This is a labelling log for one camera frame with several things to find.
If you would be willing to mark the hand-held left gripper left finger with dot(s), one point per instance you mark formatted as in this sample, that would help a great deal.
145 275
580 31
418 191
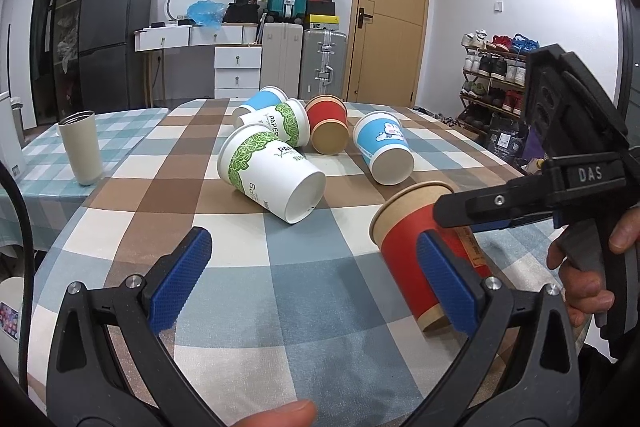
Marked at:
182 277

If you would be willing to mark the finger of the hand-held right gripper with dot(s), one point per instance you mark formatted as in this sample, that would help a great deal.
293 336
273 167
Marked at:
490 204

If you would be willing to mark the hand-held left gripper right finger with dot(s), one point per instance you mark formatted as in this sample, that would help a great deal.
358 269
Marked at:
447 282

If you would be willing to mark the tall red paper cup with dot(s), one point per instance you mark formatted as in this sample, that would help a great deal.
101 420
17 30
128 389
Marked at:
405 227

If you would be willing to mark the blue white cartoon paper cup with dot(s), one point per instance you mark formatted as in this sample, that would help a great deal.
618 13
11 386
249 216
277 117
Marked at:
382 139

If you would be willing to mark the large white green-leaf paper cup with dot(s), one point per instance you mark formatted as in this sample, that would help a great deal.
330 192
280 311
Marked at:
270 167

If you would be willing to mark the short red paper cup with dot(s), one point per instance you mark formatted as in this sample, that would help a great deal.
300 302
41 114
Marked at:
327 122

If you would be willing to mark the small white green-leaf paper cup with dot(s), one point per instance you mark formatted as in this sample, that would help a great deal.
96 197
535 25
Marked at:
280 119

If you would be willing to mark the plain blue white paper cup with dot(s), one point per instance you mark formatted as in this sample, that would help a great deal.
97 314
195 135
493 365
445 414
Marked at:
262 99

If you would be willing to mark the person's right hand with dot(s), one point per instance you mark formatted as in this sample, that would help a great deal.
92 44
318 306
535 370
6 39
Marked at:
575 292

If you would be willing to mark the person's left hand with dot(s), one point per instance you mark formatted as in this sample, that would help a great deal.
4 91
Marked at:
280 414

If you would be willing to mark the black printed carton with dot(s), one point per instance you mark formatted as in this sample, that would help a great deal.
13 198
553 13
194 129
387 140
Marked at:
507 137

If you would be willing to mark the group of shoes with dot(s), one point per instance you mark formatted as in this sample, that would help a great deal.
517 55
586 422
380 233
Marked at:
495 67

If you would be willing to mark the wooden shoe rack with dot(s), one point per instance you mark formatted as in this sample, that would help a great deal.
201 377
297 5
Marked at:
467 99

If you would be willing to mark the brown blue plaid tablecloth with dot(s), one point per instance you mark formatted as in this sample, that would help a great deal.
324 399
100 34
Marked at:
300 282

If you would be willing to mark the teal white checked tablecloth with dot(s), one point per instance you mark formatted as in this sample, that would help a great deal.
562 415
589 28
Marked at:
125 132

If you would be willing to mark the beige steel tumbler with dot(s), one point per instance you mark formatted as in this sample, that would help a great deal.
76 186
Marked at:
80 147

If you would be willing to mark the white container with colourful sticker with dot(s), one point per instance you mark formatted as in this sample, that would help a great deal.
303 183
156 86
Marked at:
10 312

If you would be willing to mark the white drawer cabinet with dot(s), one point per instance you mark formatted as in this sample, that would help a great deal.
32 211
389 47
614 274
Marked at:
237 72

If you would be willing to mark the silver suitcase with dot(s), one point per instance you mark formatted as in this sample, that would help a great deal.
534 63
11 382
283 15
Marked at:
322 62

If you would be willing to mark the wooden door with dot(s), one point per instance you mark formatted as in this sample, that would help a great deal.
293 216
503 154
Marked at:
387 7

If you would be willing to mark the white appliance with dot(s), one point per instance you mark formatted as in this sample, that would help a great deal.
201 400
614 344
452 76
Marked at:
10 137

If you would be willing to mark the white suitcase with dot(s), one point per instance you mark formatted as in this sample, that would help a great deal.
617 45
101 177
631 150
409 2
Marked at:
282 62

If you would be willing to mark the white desk with drawers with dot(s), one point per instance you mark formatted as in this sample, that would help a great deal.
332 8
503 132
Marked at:
170 38

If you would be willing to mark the dark grey refrigerator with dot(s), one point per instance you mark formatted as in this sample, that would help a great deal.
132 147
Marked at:
115 32

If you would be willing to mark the stack of shoe boxes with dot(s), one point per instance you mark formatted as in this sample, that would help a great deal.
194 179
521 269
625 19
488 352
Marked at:
321 7

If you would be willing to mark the blue plastic bag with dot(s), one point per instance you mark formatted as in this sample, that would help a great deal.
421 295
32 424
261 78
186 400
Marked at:
206 13

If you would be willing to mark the dark glass-door cabinet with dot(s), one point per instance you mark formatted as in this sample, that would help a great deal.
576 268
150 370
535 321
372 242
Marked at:
55 32

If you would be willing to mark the black bag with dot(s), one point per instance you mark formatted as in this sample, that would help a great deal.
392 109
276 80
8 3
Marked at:
245 4

